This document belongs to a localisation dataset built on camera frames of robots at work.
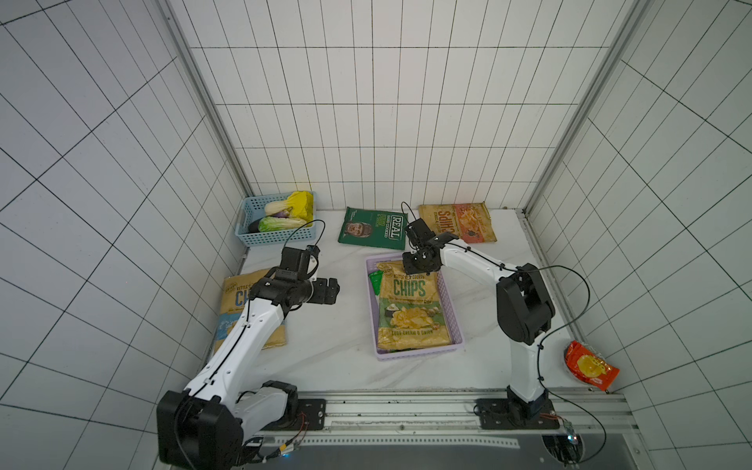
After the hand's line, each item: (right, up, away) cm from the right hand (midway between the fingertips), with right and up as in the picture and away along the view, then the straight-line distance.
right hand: (399, 268), depth 95 cm
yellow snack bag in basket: (-36, +23, +15) cm, 45 cm away
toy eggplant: (-55, +14, +14) cm, 58 cm away
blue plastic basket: (-59, +22, +23) cm, 67 cm away
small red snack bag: (+50, -24, -19) cm, 59 cm away
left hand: (-24, -6, -14) cm, 28 cm away
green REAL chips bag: (-9, +14, +19) cm, 25 cm away
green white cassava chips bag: (-8, -3, -1) cm, 8 cm away
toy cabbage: (-47, +15, +10) cm, 50 cm away
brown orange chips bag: (+30, +16, +22) cm, 41 cm away
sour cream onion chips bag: (+4, -13, -7) cm, 15 cm away
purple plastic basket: (+15, -20, -14) cm, 29 cm away
